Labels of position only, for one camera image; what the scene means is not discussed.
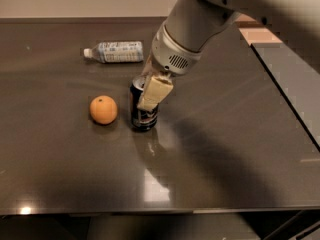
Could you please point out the orange fruit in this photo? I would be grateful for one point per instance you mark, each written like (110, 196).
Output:
(103, 110)

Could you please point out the clear plastic water bottle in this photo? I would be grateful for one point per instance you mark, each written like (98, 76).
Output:
(116, 52)

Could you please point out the black pepsi can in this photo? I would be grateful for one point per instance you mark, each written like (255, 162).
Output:
(142, 120)

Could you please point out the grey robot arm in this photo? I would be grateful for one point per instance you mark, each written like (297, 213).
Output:
(294, 22)

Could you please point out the grey side table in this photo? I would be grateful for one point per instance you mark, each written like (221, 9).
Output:
(297, 81)

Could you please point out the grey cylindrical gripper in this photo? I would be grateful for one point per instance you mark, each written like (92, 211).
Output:
(165, 57)

